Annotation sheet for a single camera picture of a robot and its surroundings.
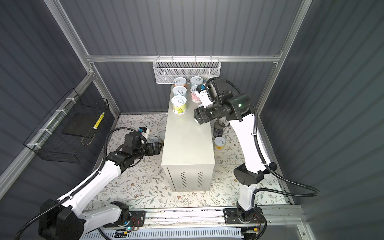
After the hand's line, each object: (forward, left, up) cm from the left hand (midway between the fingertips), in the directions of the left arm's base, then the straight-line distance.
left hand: (155, 144), depth 82 cm
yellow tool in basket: (+9, +29, +10) cm, 32 cm away
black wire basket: (-7, +42, +16) cm, 45 cm away
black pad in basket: (+7, +37, +11) cm, 39 cm away
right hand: (0, -25, +22) cm, 34 cm away
